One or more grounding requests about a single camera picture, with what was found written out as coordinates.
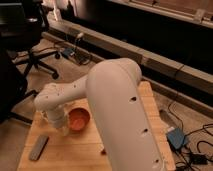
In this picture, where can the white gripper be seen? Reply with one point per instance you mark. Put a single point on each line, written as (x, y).
(59, 120)

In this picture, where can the orange ceramic bowl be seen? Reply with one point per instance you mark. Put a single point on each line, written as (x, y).
(78, 119)

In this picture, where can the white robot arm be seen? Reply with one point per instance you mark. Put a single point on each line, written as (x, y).
(111, 89)

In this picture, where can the grey remote control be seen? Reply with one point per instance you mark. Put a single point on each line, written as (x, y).
(38, 147)

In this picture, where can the red chili pepper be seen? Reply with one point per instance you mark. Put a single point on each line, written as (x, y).
(103, 152)

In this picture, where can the blue box on floor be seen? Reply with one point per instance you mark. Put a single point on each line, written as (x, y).
(68, 53)

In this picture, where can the blue device on floor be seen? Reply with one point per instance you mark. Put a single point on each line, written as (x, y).
(176, 138)

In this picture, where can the black office chair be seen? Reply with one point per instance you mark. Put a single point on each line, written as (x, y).
(22, 23)

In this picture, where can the black power adapter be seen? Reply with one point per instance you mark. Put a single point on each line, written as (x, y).
(198, 159)

